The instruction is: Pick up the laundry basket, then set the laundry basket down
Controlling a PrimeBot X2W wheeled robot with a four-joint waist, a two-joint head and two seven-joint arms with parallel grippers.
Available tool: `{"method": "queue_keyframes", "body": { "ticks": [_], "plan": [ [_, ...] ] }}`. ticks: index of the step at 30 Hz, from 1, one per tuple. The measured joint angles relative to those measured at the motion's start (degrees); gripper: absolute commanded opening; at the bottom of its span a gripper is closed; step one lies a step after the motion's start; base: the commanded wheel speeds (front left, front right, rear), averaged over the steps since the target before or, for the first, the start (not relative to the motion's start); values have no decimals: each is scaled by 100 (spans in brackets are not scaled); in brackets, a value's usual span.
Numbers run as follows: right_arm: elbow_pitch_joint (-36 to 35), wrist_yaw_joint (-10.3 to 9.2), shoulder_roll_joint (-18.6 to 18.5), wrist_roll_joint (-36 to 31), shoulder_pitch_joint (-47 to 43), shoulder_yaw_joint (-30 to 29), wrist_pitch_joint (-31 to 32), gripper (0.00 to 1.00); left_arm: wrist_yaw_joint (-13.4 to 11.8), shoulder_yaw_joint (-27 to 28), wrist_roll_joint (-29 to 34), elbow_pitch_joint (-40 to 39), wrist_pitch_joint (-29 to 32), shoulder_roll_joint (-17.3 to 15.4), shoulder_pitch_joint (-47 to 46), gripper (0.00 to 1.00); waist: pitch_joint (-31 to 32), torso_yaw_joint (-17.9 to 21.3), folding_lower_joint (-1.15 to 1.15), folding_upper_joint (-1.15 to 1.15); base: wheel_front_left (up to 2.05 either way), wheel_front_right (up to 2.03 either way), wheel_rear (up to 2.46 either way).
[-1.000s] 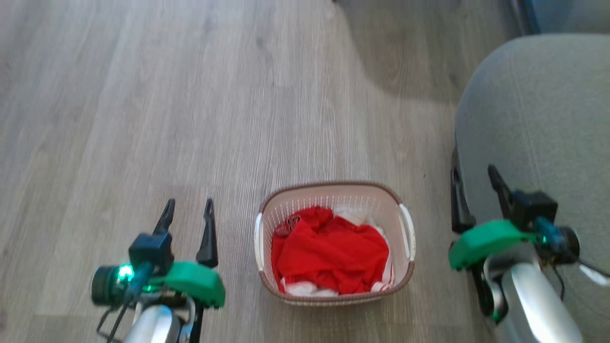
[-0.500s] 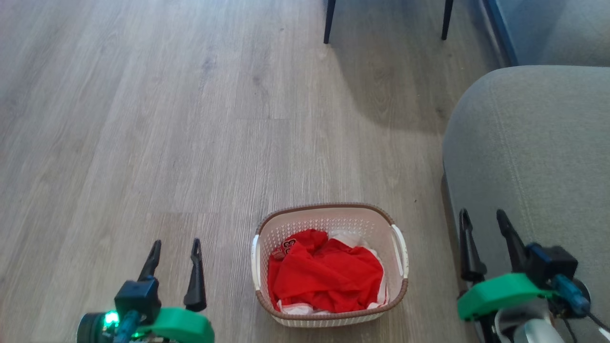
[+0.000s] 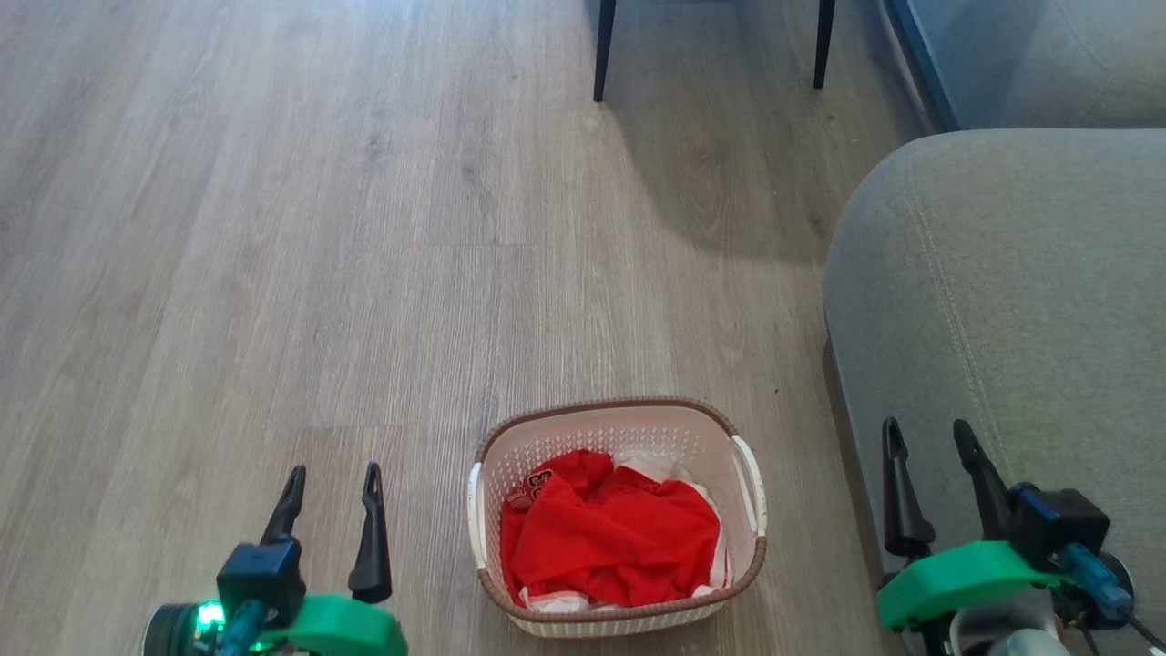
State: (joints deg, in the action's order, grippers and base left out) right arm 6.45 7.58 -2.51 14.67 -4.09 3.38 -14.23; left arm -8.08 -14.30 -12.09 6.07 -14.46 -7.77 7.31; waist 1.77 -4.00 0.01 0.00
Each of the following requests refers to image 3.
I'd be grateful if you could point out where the white laundry basket brown rim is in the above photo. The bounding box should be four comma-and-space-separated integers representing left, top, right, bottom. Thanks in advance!
467, 397, 768, 638

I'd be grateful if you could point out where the red garment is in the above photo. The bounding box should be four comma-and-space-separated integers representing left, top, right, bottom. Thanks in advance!
499, 449, 722, 609

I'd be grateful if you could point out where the white garment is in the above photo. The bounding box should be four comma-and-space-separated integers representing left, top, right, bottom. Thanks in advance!
519, 453, 732, 613

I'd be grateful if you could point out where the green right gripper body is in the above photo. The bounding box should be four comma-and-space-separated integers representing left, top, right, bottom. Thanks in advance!
875, 539, 1065, 632

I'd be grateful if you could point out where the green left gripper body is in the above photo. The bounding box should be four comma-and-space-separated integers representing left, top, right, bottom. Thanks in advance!
260, 594, 409, 656

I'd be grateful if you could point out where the teal right camera cable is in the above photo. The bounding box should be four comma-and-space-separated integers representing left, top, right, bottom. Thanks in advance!
1059, 543, 1166, 652

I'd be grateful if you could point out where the grey fabric sofa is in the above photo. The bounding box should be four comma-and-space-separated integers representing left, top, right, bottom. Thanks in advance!
822, 128, 1166, 656

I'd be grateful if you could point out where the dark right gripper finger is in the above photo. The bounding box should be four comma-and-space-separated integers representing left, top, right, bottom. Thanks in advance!
953, 419, 1017, 542
881, 416, 937, 559

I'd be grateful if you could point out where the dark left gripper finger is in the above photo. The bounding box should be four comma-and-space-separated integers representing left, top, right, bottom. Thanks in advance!
261, 466, 307, 546
348, 462, 394, 605

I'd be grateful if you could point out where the teal camera cable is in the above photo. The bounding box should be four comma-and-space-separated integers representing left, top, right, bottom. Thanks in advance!
217, 600, 267, 656
1059, 543, 1166, 652

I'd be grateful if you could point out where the grey sofa section blue base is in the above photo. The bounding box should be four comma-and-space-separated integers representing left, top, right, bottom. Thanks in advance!
882, 0, 1166, 133

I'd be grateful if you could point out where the black furniture leg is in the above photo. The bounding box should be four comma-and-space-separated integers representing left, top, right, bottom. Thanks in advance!
813, 0, 837, 90
593, 0, 619, 103

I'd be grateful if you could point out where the teal left camera cable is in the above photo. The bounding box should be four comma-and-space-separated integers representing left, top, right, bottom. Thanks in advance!
217, 600, 267, 656

